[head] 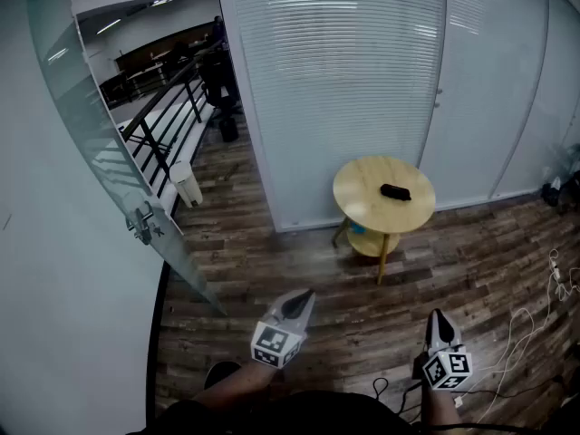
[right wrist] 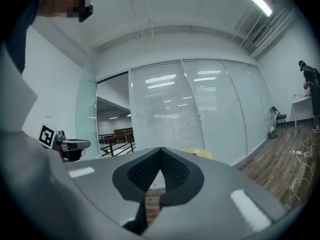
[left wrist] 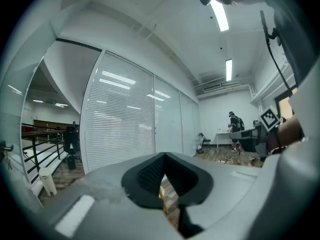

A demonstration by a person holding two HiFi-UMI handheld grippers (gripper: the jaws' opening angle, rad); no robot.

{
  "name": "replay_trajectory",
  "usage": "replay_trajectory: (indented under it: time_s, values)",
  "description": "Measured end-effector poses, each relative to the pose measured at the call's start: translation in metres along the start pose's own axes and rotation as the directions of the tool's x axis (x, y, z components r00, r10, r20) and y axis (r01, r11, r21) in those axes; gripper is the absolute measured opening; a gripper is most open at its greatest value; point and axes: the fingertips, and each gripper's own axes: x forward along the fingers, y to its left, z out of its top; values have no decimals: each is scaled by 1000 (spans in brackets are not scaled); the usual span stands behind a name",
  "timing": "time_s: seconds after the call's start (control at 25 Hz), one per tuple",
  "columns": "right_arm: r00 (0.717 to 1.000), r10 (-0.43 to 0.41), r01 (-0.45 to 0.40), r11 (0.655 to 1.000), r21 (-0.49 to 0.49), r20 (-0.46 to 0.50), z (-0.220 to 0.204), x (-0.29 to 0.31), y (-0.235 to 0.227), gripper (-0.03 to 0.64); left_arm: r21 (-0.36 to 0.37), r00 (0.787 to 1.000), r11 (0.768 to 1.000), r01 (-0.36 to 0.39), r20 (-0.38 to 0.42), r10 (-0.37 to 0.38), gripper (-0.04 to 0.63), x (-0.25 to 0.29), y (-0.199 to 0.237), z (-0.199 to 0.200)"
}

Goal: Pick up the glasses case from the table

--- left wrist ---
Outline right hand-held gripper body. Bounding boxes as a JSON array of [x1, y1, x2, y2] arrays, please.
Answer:
[[253, 105, 282, 161]]

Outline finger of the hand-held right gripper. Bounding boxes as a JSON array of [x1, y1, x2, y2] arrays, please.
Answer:
[[229, 127, 258, 153]]

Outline person's right forearm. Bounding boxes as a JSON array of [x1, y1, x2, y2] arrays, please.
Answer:
[[276, 115, 305, 149]]

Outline glass partition with blinds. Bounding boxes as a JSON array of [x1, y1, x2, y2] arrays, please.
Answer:
[[81, 49, 202, 175]]

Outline black metal railing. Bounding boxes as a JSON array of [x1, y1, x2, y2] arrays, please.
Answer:
[[21, 122, 68, 176]]

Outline white trash bin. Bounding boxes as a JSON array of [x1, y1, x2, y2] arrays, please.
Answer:
[[38, 167, 58, 197]]

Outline short ceiling light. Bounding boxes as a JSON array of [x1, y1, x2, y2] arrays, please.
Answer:
[[225, 58, 233, 82]]

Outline black office chair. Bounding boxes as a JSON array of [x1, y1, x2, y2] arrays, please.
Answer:
[[62, 120, 81, 170]]

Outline long ceiling light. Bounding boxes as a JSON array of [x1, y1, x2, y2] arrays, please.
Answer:
[[198, 0, 230, 32]]

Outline black folding chair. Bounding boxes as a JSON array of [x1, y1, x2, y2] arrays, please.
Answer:
[[199, 132, 212, 150]]

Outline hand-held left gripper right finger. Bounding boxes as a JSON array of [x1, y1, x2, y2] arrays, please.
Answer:
[[164, 151, 261, 238]]

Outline black cable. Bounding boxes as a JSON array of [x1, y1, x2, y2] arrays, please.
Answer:
[[259, 9, 294, 98]]

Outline white table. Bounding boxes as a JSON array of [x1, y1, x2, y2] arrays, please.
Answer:
[[216, 130, 234, 149]]

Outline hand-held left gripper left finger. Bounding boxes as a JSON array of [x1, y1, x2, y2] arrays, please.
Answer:
[[42, 152, 181, 240]]

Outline metal door handle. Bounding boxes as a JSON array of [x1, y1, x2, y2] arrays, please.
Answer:
[[0, 140, 15, 170]]

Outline person's dark shirt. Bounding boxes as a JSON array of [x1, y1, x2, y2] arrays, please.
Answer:
[[264, 0, 320, 87]]

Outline white floor cables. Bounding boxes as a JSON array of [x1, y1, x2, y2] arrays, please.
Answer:
[[214, 150, 235, 165]]

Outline ceiling air vent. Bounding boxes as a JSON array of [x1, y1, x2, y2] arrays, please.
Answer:
[[201, 82, 223, 93]]

